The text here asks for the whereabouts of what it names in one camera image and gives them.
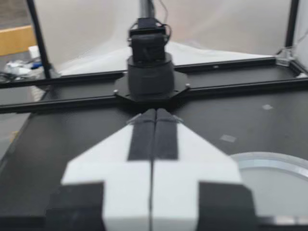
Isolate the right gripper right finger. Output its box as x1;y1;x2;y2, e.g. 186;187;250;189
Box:
152;108;257;231

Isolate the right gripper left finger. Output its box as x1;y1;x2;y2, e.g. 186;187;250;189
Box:
45;108;154;231

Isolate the white round plate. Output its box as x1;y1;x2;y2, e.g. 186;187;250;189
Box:
230;152;308;217

